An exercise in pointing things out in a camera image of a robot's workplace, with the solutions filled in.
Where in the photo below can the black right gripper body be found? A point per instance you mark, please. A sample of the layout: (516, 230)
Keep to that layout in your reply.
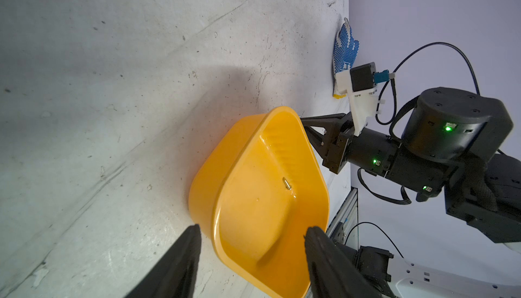
(339, 132)

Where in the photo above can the blue dotted work glove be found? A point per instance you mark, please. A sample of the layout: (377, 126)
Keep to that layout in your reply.
(345, 51)

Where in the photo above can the screws in yellow box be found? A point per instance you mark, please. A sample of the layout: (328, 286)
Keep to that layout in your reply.
(287, 184)

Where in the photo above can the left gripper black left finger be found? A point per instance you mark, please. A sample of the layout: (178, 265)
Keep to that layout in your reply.
(175, 274)

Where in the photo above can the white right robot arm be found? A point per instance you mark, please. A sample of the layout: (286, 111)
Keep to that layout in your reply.
(450, 146)

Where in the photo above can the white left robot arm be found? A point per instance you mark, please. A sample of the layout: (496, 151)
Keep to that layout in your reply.
(394, 277)

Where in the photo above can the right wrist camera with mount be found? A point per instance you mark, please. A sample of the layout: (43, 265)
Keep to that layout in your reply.
(359, 85)

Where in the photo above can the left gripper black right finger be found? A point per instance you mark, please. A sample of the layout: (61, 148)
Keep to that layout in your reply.
(330, 272)

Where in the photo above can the yellow plastic storage box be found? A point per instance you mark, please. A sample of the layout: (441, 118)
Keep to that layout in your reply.
(239, 200)

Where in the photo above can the aluminium frame rail structure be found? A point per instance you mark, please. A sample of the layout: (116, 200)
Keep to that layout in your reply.
(342, 229)

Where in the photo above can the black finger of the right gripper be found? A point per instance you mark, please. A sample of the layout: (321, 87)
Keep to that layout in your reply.
(328, 123)
(320, 139)

